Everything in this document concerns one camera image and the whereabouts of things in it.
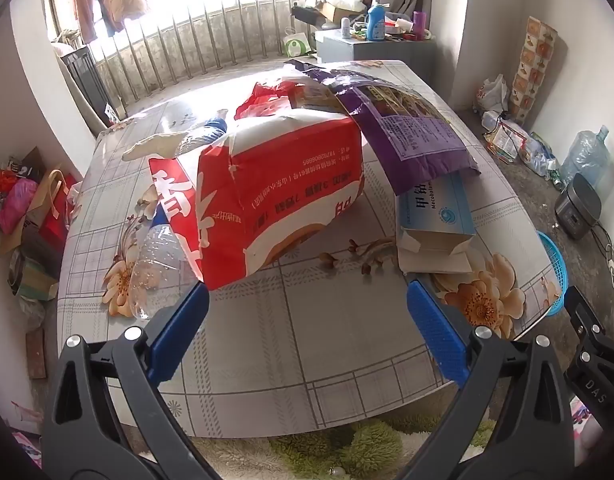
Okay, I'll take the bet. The purple plastic bag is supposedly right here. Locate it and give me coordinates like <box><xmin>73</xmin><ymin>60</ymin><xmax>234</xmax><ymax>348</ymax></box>
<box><xmin>284</xmin><ymin>59</ymin><xmax>482</xmax><ymax>197</ymax></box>

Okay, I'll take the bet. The red and white paper bag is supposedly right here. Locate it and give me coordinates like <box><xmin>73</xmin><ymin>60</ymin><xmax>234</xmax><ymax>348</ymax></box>
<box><xmin>122</xmin><ymin>80</ymin><xmax>365</xmax><ymax>291</ymax></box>

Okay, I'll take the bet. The clear crushed plastic bottle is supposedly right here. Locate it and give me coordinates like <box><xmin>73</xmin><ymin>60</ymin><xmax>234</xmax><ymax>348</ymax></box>
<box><xmin>129</xmin><ymin>225</ymin><xmax>200</xmax><ymax>321</ymax></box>

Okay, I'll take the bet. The grey cabinet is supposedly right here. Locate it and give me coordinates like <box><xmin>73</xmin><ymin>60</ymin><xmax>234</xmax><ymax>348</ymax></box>
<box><xmin>314</xmin><ymin>30</ymin><xmax>438</xmax><ymax>66</ymax></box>

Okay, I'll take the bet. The blue plastic basket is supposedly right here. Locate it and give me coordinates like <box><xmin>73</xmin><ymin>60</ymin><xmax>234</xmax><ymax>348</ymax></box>
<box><xmin>536</xmin><ymin>230</ymin><xmax>570</xmax><ymax>317</ymax></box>

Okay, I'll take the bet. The white and green shopping bag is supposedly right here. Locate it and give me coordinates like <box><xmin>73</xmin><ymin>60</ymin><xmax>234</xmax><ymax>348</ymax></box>
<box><xmin>283</xmin><ymin>30</ymin><xmax>312</xmax><ymax>59</ymax></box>

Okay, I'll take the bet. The black cabinet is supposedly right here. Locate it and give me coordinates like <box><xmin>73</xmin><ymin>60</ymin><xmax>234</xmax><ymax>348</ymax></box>
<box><xmin>62</xmin><ymin>45</ymin><xmax>112</xmax><ymax>128</ymax></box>

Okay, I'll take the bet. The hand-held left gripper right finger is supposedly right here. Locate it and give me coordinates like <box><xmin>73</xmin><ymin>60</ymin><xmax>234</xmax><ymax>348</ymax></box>
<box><xmin>402</xmin><ymin>277</ymin><xmax>575</xmax><ymax>480</ymax></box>

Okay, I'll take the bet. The cardboard box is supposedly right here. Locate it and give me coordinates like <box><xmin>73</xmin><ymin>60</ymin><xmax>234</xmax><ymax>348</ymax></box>
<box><xmin>319</xmin><ymin>2</ymin><xmax>358</xmax><ymax>22</ymax></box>

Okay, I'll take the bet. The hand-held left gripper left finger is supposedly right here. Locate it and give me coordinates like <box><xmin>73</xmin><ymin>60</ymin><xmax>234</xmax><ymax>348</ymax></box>
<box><xmin>41</xmin><ymin>282</ymin><xmax>222</xmax><ymax>480</ymax></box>

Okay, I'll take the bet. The black flat device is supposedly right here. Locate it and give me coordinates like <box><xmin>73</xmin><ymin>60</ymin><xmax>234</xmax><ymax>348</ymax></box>
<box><xmin>292</xmin><ymin>5</ymin><xmax>332</xmax><ymax>26</ymax></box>

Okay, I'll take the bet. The clear bottle with blue label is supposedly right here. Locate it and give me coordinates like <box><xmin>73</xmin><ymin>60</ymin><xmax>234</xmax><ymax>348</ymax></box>
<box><xmin>179</xmin><ymin>109</ymin><xmax>230</xmax><ymax>156</ymax></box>

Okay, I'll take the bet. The red-edged printed packet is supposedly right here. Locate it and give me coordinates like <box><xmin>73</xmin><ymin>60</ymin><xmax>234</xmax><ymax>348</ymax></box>
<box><xmin>488</xmin><ymin>120</ymin><xmax>530</xmax><ymax>162</ymax></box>

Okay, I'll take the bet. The blue and white medicine box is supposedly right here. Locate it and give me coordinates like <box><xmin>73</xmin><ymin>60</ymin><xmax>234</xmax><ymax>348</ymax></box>
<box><xmin>396</xmin><ymin>170</ymin><xmax>478</xmax><ymax>276</ymax></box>

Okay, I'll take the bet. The metal balcony railing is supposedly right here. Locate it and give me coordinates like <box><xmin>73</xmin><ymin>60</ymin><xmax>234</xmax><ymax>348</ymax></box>
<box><xmin>89</xmin><ymin>0</ymin><xmax>318</xmax><ymax>106</ymax></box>

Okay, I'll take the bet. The dusty pink hanging garment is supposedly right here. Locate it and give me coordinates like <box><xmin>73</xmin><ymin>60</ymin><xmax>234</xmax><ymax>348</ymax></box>
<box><xmin>69</xmin><ymin>0</ymin><xmax>118</xmax><ymax>43</ymax></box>

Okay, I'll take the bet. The white plastic bag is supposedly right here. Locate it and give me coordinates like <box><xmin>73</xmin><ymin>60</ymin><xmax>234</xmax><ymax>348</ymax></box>
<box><xmin>476</xmin><ymin>74</ymin><xmax>508</xmax><ymax>111</ymax></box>

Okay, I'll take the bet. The pink plastic bag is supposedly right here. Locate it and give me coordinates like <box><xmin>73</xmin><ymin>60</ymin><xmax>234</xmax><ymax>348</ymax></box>
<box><xmin>0</xmin><ymin>177</ymin><xmax>40</xmax><ymax>234</ymax></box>

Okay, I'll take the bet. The large blue water jug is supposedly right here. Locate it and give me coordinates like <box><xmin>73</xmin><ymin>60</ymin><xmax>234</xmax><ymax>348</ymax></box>
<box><xmin>559</xmin><ymin>125</ymin><xmax>612</xmax><ymax>186</ymax></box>

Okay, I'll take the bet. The grey rice cooker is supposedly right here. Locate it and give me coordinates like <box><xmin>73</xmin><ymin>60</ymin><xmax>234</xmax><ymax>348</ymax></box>
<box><xmin>554</xmin><ymin>172</ymin><xmax>605</xmax><ymax>241</ymax></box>

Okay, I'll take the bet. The patterned rolled mat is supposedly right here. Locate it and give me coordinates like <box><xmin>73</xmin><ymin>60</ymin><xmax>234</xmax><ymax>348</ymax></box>
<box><xmin>507</xmin><ymin>16</ymin><xmax>560</xmax><ymax>123</ymax></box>

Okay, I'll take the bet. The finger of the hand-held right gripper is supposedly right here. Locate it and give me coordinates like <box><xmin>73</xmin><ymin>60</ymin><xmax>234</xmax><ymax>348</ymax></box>
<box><xmin>563</xmin><ymin>286</ymin><xmax>614</xmax><ymax>357</ymax></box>

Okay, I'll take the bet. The green fluffy coat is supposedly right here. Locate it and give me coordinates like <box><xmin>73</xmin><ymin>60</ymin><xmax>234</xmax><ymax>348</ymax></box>
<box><xmin>267</xmin><ymin>410</ymin><xmax>498</xmax><ymax>480</ymax></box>

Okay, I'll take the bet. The black power cable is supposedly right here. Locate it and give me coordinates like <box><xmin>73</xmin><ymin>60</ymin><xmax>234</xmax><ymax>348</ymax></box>
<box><xmin>593</xmin><ymin>222</ymin><xmax>614</xmax><ymax>263</ymax></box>

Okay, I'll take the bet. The blue detergent bottle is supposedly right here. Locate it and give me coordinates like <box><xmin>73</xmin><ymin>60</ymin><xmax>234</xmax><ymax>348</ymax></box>
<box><xmin>367</xmin><ymin>2</ymin><xmax>386</xmax><ymax>42</ymax></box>

